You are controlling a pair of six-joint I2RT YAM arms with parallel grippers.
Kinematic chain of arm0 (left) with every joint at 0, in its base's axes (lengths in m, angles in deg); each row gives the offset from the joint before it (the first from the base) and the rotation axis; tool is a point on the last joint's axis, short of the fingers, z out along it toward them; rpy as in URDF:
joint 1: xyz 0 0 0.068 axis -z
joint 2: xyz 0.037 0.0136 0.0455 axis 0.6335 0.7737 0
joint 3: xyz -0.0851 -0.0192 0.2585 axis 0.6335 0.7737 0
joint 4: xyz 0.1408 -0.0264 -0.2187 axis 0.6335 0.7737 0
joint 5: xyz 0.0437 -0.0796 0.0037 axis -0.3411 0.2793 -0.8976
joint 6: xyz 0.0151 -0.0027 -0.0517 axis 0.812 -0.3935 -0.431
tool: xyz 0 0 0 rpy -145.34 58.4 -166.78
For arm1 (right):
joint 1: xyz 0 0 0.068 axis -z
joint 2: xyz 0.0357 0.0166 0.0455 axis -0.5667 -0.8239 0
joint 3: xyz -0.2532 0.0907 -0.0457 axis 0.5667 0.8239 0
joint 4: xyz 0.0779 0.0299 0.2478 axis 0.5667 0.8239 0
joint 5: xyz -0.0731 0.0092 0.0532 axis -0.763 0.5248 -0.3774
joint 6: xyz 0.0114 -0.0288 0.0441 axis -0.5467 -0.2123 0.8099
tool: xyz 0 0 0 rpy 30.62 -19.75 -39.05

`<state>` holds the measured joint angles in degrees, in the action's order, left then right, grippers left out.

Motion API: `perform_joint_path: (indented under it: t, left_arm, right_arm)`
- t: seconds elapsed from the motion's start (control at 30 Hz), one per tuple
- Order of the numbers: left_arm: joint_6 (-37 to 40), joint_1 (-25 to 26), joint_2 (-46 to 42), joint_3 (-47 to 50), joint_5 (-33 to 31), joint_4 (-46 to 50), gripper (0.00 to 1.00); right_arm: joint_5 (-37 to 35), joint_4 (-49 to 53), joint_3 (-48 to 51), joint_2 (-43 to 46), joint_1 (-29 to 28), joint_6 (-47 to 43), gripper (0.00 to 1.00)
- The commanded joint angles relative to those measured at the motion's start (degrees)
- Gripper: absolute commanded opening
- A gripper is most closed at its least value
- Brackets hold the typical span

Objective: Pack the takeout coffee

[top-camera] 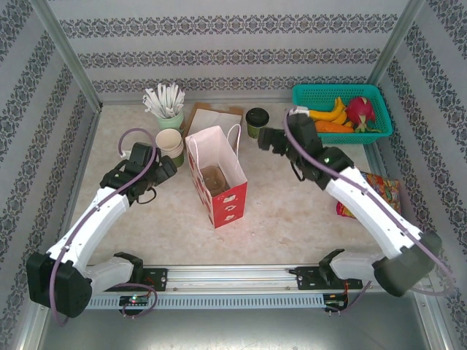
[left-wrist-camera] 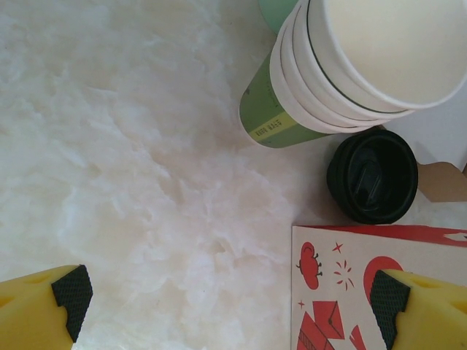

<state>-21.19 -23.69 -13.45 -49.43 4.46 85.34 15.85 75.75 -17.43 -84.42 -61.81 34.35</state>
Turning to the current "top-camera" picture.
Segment yellow banana bunch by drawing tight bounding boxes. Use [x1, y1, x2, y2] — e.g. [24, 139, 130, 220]
[298, 96, 348, 128]

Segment orange toy fruit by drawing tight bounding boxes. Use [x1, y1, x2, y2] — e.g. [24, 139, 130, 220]
[315, 120, 355, 134]

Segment colourful fruit candy bag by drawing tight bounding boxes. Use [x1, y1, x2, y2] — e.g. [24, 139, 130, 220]
[335, 173, 401, 219]

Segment black plastic cup lid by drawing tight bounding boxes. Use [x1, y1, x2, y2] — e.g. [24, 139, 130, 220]
[245, 107, 270, 128]

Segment grey slotted cable duct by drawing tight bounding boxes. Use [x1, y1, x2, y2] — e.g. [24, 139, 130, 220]
[49, 293, 325, 310]

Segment aluminium mounting rail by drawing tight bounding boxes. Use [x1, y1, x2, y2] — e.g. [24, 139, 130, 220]
[34, 264, 435, 292]

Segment pink dragon fruit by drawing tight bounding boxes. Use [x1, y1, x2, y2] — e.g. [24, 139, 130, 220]
[345, 95, 382, 133]

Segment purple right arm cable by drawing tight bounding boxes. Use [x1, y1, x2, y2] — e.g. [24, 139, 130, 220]
[283, 109, 455, 319]

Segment aluminium frame post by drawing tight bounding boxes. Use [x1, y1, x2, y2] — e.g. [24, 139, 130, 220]
[31, 0, 104, 110]
[366, 0, 428, 85]

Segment stack of paper cups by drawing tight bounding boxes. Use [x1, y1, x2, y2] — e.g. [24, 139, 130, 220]
[155, 128, 185, 168]

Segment brown cardboard tray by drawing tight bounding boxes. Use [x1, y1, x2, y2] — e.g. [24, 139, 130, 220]
[181, 101, 244, 141]

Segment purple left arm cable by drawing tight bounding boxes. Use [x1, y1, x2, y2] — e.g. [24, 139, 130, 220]
[49, 128, 159, 327]

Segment white paper bag red prints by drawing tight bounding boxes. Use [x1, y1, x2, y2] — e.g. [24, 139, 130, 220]
[185, 123, 249, 230]

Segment white wrapped straws bundle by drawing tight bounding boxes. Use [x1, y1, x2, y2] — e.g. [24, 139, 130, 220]
[142, 82, 186, 120]

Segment teal plastic basket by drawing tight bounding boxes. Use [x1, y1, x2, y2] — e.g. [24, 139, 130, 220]
[291, 84, 394, 146]

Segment white paper napkin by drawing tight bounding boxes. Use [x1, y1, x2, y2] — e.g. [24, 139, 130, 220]
[188, 108, 242, 139]

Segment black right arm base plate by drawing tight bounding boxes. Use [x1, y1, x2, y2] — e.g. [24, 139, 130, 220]
[296, 265, 364, 292]

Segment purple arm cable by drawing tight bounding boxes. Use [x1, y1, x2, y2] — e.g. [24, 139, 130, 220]
[283, 109, 455, 319]
[49, 128, 159, 327]

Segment mint green holder cup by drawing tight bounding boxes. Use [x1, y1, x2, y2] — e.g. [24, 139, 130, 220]
[156, 109, 185, 132]

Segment brown pulp cup carrier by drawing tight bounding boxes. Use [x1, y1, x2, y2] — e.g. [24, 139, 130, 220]
[199, 166, 231, 196]

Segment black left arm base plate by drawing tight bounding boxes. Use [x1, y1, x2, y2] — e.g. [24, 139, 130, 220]
[101, 268, 169, 292]

